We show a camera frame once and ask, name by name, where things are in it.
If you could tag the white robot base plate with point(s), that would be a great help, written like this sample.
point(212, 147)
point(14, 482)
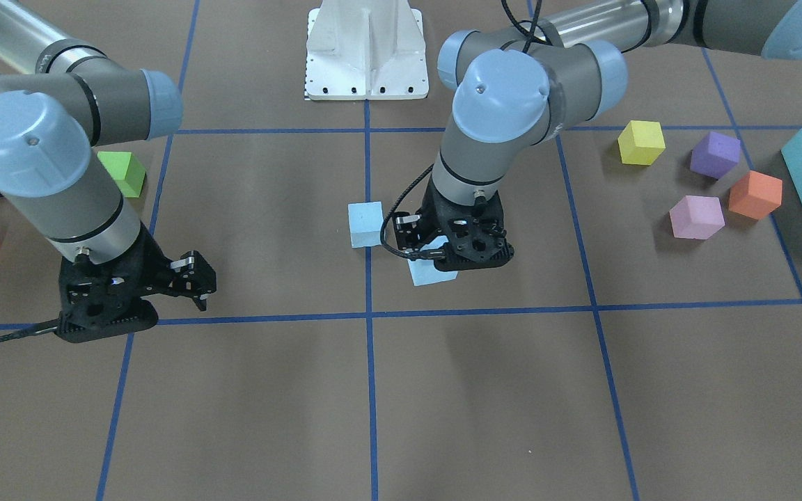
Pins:
point(365, 50)

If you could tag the yellow foam block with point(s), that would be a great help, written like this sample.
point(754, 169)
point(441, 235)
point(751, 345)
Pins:
point(641, 142)

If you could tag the light pink foam block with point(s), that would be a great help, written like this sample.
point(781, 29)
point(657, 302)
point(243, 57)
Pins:
point(696, 217)

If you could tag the green foam block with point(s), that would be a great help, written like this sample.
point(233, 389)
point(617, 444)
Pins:
point(126, 170)

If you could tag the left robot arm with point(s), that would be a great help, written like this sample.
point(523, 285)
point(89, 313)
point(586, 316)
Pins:
point(522, 85)

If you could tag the light blue block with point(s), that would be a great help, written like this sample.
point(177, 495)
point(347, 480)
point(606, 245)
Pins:
point(424, 272)
point(364, 224)

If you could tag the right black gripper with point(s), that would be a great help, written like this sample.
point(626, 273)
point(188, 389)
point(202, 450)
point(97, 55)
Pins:
point(151, 260)

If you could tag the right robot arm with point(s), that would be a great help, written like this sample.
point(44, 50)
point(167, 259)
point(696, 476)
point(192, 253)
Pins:
point(64, 98)

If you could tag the purple block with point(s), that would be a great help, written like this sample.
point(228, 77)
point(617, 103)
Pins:
point(715, 155)

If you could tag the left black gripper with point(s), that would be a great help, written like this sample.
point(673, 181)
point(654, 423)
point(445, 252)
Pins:
point(431, 212)

